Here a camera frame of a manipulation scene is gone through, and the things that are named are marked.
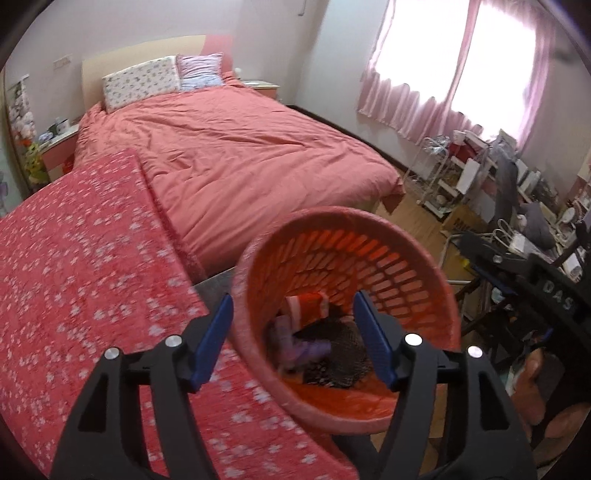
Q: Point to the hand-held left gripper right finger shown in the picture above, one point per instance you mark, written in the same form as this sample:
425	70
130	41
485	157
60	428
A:
374	337

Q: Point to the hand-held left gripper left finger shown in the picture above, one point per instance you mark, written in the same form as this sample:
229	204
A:
212	337

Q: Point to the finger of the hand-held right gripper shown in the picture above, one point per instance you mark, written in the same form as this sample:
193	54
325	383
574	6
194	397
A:
494	261

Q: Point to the brown plaid cloth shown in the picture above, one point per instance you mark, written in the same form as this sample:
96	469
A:
341	355

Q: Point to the red white noodle cup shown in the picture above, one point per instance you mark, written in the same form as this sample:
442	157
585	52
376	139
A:
304	307

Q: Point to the orange plastic basket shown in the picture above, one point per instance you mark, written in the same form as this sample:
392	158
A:
392	258

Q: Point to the person's right forearm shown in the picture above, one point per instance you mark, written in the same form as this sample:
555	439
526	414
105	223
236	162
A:
572	420

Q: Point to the person's right hand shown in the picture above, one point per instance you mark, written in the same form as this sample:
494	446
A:
538	383

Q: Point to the white paper bag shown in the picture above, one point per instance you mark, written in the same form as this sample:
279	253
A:
515	242

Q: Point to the cardboard box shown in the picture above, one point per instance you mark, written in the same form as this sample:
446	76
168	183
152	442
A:
466	221

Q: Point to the grey cloth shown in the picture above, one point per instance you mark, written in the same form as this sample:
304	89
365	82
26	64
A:
538	221

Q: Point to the cluttered desk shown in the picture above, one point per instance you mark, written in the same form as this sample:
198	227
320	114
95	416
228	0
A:
568	217

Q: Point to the red floral tablecloth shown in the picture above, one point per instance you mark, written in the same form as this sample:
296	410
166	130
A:
92	254

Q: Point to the coral bed duvet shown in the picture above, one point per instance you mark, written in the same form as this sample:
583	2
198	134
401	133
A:
254	161

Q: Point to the pink curtain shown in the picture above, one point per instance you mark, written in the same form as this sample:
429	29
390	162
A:
406	101

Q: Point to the pink white nightstand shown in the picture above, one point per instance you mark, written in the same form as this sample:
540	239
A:
261	85
57	152

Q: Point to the yellow green plush toy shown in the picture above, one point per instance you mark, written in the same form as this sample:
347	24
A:
34	159

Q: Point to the flower print sliding wardrobe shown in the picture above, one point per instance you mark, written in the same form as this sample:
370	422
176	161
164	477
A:
7	184

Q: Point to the white mug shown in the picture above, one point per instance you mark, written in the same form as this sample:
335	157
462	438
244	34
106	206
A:
62	127

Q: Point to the white floral pillow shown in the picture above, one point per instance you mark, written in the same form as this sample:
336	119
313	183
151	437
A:
138	83

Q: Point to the pink striped pillow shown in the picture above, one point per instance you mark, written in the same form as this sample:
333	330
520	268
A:
201	71

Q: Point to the clear tube of plush toys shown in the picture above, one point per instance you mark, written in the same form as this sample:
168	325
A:
21	115

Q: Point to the beige and pink headboard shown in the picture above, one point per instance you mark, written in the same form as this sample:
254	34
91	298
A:
138	50

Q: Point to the white wall switch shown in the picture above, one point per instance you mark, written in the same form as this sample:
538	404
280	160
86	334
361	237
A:
62	62

